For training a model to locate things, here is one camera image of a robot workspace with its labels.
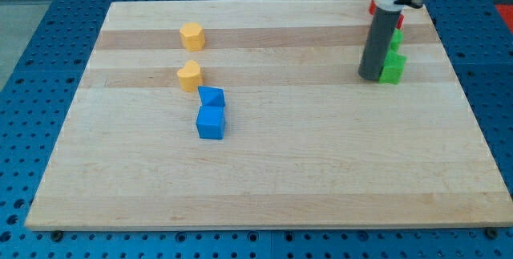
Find yellow hexagon block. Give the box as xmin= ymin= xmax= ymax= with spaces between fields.
xmin=180 ymin=22 xmax=206 ymax=51

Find green star block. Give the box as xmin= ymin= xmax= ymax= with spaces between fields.
xmin=378 ymin=50 xmax=406 ymax=85

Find wooden board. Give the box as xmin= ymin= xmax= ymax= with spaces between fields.
xmin=26 ymin=0 xmax=512 ymax=231

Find blue cube block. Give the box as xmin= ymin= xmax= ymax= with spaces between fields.
xmin=196 ymin=106 xmax=225 ymax=140

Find blue triangle block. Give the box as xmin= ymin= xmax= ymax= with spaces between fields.
xmin=198 ymin=86 xmax=225 ymax=107

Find yellow heart block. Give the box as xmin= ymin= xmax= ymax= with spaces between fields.
xmin=176 ymin=60 xmax=203 ymax=92

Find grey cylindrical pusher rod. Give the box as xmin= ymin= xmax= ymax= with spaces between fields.
xmin=358 ymin=7 xmax=401 ymax=81

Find red block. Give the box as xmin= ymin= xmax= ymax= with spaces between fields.
xmin=369 ymin=0 xmax=404 ymax=30

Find green round block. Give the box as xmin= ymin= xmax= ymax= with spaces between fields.
xmin=390 ymin=29 xmax=404 ymax=52

